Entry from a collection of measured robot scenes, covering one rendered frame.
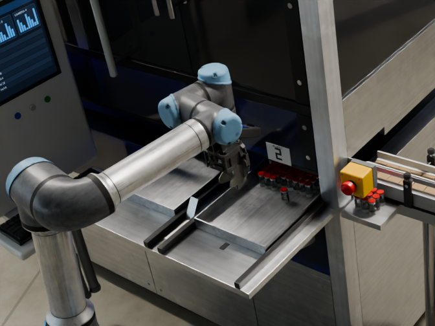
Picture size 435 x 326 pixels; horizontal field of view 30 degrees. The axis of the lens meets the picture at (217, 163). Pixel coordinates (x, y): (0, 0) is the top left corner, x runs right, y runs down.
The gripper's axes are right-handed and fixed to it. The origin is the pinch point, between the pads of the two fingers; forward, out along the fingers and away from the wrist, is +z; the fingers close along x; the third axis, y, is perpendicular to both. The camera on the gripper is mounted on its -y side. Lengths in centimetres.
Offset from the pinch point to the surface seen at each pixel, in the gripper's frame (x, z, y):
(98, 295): -114, 110, -18
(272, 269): 11.2, 21.6, 4.6
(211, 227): -12.6, 18.8, 1.2
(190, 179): -37.0, 21.3, -16.4
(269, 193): -9.7, 21.2, -21.9
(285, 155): -3.9, 7.1, -24.5
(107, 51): -64, -18, -18
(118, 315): -97, 110, -14
